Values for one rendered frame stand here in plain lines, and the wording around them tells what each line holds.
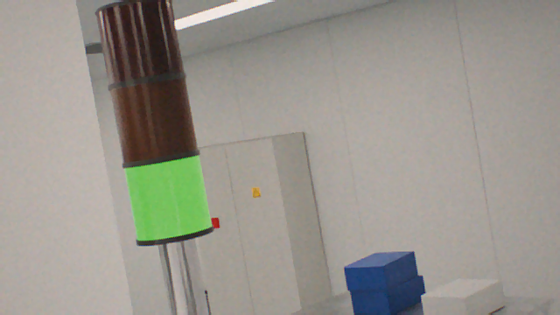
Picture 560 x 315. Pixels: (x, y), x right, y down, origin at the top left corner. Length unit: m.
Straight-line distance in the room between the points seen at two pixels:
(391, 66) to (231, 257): 2.34
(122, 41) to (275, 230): 7.01
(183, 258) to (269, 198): 6.95
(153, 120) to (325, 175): 7.06
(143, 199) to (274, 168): 6.85
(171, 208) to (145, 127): 0.05
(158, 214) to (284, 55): 7.20
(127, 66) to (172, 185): 0.08
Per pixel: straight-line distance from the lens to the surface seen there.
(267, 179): 7.47
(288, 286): 7.58
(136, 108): 0.54
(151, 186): 0.54
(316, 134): 7.58
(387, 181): 7.18
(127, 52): 0.54
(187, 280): 0.56
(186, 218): 0.55
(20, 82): 2.14
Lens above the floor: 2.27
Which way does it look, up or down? 3 degrees down
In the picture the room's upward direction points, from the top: 10 degrees counter-clockwise
